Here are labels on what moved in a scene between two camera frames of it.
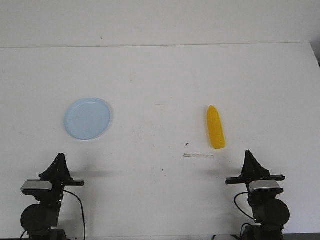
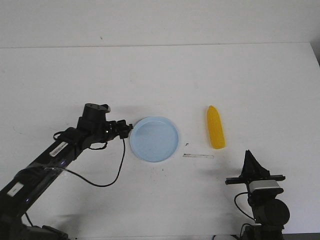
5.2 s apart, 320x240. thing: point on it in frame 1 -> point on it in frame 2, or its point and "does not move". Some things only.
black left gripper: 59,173 -> 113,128
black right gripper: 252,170 does not move
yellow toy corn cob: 216,128 does not move
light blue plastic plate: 88,118 -> 154,139
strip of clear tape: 195,155 does not move
